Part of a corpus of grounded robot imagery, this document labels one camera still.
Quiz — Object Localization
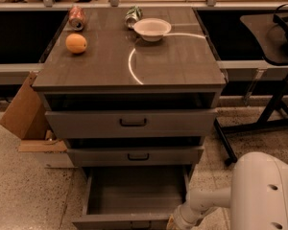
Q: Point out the orange fruit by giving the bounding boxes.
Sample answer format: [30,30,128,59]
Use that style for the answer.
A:
[65,34,87,54]

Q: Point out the black side table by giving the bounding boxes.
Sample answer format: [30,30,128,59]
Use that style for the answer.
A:
[214,3,288,165]

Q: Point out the grey middle drawer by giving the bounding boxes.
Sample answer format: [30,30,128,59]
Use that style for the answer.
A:
[67,146,204,167]

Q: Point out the grey drawer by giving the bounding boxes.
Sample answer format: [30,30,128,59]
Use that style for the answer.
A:
[67,146,204,167]
[45,109,216,139]
[73,165,189,230]

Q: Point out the grey top drawer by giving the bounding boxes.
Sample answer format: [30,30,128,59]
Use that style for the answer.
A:
[45,109,216,139]

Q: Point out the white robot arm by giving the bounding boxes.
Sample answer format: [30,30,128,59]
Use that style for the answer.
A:
[166,152,288,230]

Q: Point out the grey bottom drawer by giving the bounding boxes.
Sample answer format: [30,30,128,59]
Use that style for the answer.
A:
[73,165,189,230]

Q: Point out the green soda can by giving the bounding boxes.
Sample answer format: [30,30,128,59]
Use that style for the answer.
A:
[125,6,143,29]

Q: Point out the grey drawer cabinet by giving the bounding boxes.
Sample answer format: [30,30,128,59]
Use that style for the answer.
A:
[32,6,228,184]

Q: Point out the white bowl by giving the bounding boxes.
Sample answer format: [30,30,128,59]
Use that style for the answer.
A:
[133,18,172,42]

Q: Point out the cardboard box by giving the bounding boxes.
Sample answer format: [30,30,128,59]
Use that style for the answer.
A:
[0,71,75,170]

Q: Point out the red soda can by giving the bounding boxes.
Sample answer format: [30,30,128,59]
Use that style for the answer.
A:
[68,6,85,31]

